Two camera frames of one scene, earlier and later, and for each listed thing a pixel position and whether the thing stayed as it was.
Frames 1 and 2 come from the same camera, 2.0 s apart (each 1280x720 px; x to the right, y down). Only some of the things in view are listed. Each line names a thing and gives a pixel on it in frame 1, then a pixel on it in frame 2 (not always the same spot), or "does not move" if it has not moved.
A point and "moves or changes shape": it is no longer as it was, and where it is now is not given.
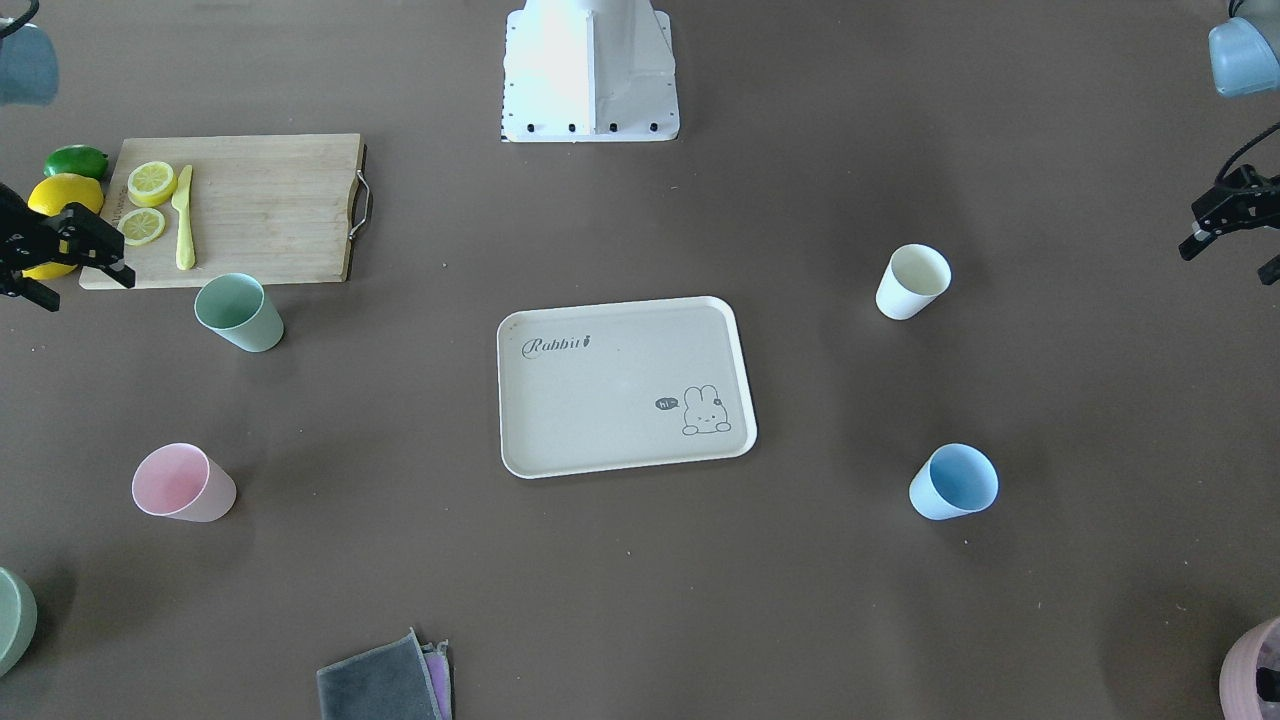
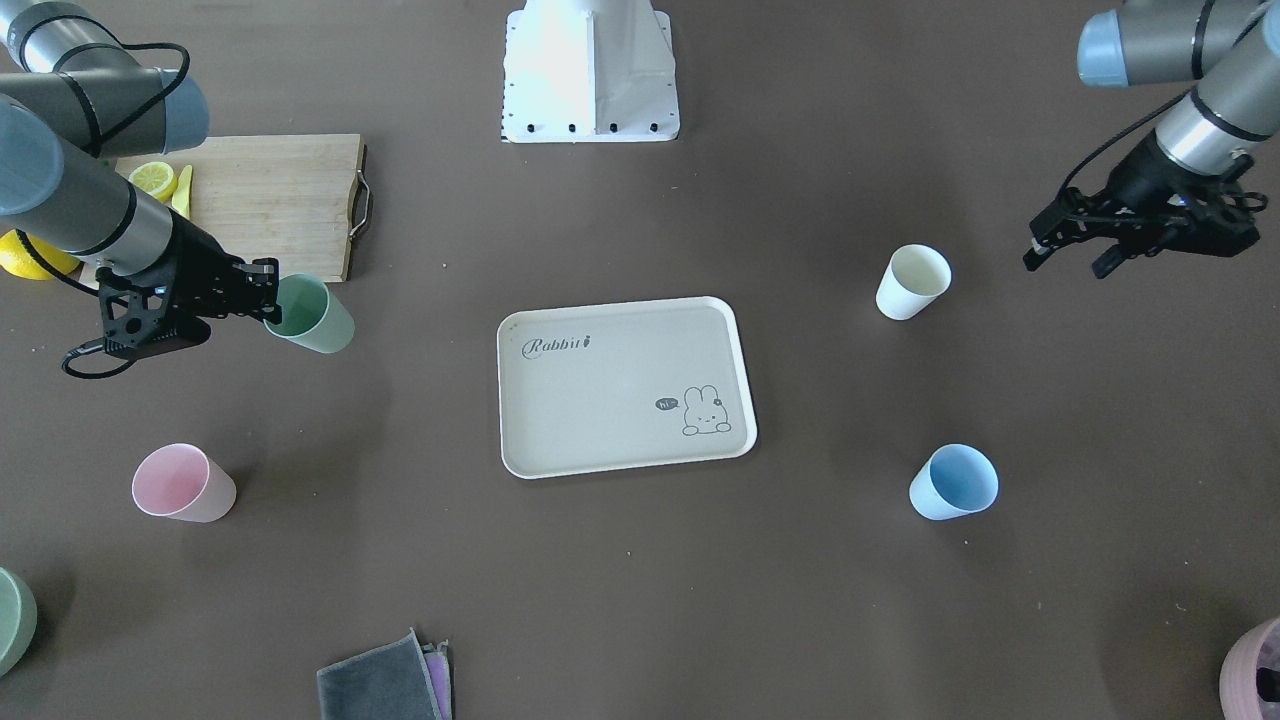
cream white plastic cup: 914,275 does not move
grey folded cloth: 389,682 does not move
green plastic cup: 235,306 moves or changes shape
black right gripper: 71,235 to 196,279
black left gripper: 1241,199 to 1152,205
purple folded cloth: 437,665 does not move
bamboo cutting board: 238,209 does not move
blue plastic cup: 954,480 does not move
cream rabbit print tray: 609,387 does not move
